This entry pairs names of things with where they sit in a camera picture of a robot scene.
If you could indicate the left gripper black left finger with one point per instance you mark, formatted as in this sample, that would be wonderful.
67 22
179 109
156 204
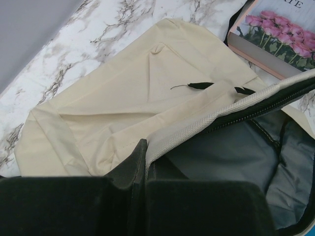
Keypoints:
111 205

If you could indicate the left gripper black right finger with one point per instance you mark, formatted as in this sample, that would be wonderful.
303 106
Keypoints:
182 207

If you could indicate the beige canvas student bag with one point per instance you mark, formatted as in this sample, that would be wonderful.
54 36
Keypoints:
202 111

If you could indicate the white flower cover book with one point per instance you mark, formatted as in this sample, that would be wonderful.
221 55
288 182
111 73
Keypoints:
278 36

